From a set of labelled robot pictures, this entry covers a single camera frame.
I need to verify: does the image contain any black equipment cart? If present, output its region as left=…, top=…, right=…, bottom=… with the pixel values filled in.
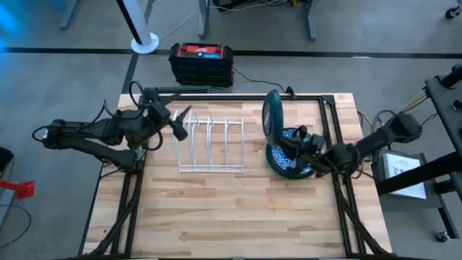
left=375, top=64, right=462, bottom=239

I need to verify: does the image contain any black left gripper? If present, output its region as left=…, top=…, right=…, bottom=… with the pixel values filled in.
left=145, top=93, right=193, bottom=142

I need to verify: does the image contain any grey desk leg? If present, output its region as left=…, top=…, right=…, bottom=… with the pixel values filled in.
left=306, top=0, right=318, bottom=41
left=197, top=0, right=211, bottom=40
left=143, top=0, right=157, bottom=25
left=59, top=0, right=79, bottom=32

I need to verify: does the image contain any black looped camera cable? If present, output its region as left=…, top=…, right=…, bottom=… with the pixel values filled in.
left=128, top=79, right=146, bottom=109

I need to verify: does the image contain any yellow cable bundle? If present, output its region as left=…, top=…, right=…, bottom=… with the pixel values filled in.
left=357, top=90, right=429, bottom=133

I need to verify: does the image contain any grey box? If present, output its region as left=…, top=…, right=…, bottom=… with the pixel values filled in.
left=371, top=149, right=443, bottom=212

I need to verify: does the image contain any white tower fan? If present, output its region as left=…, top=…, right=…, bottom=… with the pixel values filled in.
left=115, top=0, right=160, bottom=55

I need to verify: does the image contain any red black power station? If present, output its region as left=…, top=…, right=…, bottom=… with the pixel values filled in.
left=168, top=42, right=235, bottom=88

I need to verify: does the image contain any blue patterned plate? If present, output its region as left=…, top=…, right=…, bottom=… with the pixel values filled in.
left=270, top=127, right=313, bottom=170

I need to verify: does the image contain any black slotted bar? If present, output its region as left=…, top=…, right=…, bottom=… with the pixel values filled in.
left=154, top=85, right=211, bottom=94

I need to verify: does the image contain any white floor cable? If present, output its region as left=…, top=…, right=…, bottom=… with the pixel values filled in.
left=158, top=10, right=196, bottom=40

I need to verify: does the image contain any black power cable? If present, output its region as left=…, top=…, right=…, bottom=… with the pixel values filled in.
left=232, top=66, right=289, bottom=93

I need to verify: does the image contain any dark blue glossy plate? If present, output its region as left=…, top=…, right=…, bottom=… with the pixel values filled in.
left=261, top=89, right=287, bottom=146

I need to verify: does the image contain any white booklet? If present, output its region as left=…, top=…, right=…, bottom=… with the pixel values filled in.
left=382, top=152, right=427, bottom=200

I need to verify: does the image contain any black floor cable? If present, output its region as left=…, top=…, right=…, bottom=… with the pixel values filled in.
left=0, top=204, right=32, bottom=250

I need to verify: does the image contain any black aluminium table frame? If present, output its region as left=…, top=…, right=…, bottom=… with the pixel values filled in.
left=77, top=92, right=393, bottom=260

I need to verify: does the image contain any black equipment box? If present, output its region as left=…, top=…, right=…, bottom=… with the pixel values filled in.
left=212, top=0, right=253, bottom=11

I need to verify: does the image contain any red clamp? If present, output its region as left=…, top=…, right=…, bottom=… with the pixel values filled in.
left=0, top=179, right=36, bottom=200

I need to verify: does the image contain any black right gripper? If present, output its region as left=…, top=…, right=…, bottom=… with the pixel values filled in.
left=277, top=124, right=328, bottom=169

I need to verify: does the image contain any white wire dish rack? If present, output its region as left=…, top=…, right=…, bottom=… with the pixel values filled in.
left=172, top=109, right=245, bottom=173

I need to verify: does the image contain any black object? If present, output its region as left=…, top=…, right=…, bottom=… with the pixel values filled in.
left=0, top=146, right=14, bottom=174

